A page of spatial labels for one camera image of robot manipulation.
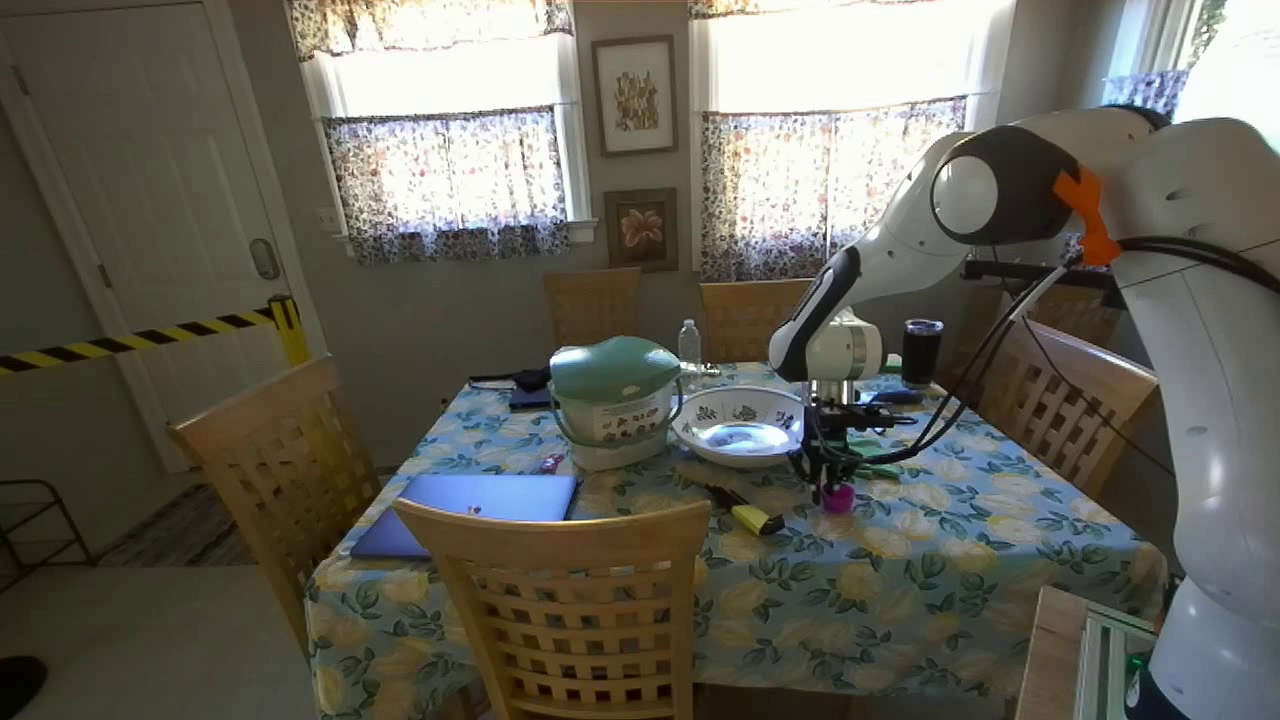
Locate yellow black caution tape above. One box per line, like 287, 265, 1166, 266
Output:
0, 291, 305, 376

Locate floral cafe curtain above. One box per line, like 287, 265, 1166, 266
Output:
319, 103, 575, 265
701, 92, 978, 282

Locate large framed flower picture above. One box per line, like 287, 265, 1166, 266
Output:
589, 30, 680, 159

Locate white patterned bowl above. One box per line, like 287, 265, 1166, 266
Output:
667, 379, 812, 470

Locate white door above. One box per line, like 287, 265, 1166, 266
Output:
0, 0, 332, 477

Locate green pot lid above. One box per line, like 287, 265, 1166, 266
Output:
546, 330, 687, 402

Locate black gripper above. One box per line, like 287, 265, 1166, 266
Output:
795, 396, 896, 502

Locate green cloth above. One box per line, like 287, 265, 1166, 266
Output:
854, 452, 911, 488

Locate white patterned pot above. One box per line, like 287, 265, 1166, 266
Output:
554, 383, 684, 470

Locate orange cable clip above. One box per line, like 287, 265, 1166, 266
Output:
1052, 169, 1126, 266

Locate black cup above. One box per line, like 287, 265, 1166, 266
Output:
902, 311, 949, 391

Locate black and yellow brush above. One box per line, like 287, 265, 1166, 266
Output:
705, 482, 790, 541

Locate black shoe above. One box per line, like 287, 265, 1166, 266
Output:
0, 650, 53, 720

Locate floral curtain valance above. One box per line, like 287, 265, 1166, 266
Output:
286, 0, 581, 59

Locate small dark framed picture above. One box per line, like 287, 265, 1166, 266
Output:
602, 182, 684, 276

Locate lemon print tablecloth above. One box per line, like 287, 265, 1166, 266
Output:
301, 376, 1175, 720

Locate aluminium mounting rails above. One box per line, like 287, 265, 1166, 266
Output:
1077, 602, 1160, 720

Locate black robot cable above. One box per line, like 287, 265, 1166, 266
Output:
854, 235, 1280, 470

